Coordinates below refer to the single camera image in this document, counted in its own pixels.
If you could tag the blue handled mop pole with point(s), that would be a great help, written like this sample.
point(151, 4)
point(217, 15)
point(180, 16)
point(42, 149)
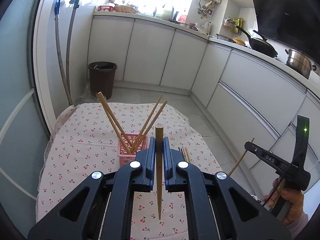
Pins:
point(58, 50)

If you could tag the stainless steel pot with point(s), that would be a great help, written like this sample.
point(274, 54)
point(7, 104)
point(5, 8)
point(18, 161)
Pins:
point(297, 61)

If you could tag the pink perforated utensil basket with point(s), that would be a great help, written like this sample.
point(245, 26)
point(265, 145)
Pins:
point(125, 158)

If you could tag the black wok pan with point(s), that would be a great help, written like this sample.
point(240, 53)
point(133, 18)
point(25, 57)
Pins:
point(259, 44)

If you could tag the right hand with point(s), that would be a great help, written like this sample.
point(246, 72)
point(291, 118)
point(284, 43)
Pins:
point(295, 197)

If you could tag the dark handled mop pole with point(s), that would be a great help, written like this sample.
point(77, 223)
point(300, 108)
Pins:
point(76, 4)

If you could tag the dark brown trash bin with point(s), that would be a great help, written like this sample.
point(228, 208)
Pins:
point(101, 77)

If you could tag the white electric kettle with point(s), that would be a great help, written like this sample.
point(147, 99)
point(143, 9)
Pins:
point(205, 28)

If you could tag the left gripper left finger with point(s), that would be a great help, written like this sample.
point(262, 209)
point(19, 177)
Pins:
point(100, 207)

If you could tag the cherry print tablecloth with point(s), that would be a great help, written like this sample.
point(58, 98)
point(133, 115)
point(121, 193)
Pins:
point(84, 141)

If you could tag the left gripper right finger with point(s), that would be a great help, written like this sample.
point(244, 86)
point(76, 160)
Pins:
point(216, 206)

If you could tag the black range hood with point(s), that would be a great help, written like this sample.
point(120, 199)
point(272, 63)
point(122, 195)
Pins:
point(291, 22)

